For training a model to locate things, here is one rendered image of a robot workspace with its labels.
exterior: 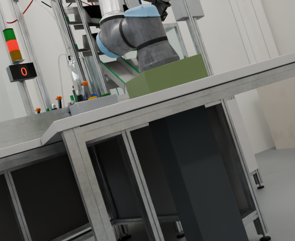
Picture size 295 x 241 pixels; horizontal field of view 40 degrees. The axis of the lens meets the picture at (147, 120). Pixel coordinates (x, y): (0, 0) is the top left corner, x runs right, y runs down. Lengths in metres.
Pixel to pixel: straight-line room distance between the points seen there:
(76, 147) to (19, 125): 0.58
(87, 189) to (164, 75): 0.48
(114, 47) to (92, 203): 0.66
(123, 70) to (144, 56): 0.79
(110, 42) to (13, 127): 0.48
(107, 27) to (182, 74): 0.35
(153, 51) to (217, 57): 4.47
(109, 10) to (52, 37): 3.72
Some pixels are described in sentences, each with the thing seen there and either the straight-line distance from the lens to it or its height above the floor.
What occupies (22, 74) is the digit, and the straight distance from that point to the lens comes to 1.99.
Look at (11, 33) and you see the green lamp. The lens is 2.05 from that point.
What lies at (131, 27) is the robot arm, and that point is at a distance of 1.45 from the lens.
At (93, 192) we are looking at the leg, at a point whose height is 0.66.
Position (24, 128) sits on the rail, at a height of 0.91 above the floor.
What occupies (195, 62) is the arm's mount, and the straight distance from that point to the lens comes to 1.40.
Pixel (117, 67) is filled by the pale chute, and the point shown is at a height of 1.14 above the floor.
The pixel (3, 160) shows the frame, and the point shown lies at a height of 0.82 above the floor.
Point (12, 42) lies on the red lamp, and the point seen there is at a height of 1.34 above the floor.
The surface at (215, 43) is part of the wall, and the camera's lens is 5.90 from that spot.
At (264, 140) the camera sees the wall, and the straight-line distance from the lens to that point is 6.02.
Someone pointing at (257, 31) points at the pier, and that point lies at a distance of 6.01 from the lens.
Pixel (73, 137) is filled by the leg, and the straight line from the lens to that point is 1.07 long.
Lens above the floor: 0.77
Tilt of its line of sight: 1 degrees up
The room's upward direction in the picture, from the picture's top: 18 degrees counter-clockwise
